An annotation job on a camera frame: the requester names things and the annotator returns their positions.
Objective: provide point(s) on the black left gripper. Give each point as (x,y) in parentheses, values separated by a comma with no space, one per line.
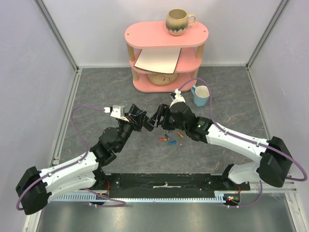
(137,119)

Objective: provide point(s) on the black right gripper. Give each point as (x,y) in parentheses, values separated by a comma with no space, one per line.
(161,116)

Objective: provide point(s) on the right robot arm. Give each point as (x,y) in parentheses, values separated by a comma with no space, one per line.
(270,159)

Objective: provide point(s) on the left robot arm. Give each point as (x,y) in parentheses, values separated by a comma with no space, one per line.
(37,188)

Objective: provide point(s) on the beige bird-painted bowl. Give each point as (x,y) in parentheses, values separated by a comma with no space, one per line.
(161,79)

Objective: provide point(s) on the light blue mug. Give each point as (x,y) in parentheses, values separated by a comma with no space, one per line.
(201,95)

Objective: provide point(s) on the white square plate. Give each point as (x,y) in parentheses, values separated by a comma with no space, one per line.
(159,60)

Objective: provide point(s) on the pink three-tier shelf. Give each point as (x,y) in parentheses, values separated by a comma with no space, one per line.
(145,35)

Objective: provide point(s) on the beige ceramic mug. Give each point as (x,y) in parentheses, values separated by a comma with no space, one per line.
(178,20)

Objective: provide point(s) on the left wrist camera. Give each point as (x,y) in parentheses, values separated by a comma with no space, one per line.
(116,111)

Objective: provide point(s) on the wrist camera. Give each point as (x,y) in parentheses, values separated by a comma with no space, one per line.
(116,111)
(176,97)

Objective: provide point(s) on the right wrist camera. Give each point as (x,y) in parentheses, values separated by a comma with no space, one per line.
(176,97)

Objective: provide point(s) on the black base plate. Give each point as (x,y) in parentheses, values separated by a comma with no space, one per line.
(128,185)

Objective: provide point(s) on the white cable duct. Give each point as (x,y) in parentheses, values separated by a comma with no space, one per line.
(92,198)

